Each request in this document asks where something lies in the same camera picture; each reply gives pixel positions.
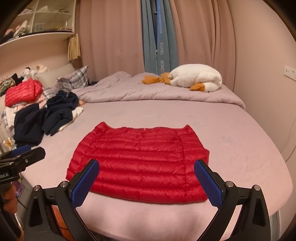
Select red down jacket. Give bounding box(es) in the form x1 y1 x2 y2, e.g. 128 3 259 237
66 122 209 204
4 78 43 108

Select dark navy clothes pile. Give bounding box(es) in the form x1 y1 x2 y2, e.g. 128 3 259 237
14 90 79 147

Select person's hand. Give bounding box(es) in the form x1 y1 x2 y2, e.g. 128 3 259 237
3 184 18 214

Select phone on nightstand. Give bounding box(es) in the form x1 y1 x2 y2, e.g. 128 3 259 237
12 181 24 198

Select white garment under pile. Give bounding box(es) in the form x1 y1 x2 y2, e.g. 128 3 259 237
58 106 83 132

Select small plush toys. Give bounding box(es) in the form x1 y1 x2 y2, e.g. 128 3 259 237
21 65 49 82

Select beige headboard cushion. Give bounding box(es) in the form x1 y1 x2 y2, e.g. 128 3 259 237
33 63 76 89

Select plaid pillow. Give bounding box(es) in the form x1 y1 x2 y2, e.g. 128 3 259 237
43 66 89 100

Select grey folded quilt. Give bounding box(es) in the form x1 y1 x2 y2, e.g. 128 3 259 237
72 71 246 109

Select white goose plush toy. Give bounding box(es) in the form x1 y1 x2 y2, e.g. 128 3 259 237
142 64 222 92

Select pink curtain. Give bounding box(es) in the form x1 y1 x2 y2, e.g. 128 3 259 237
75 1 236 89

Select grey-blue curtain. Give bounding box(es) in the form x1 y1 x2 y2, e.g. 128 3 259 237
141 0 179 75

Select white wall shelf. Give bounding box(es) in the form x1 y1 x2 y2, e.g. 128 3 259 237
1 1 76 45

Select white wall power strip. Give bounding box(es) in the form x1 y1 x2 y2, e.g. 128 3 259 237
284 65 296 81

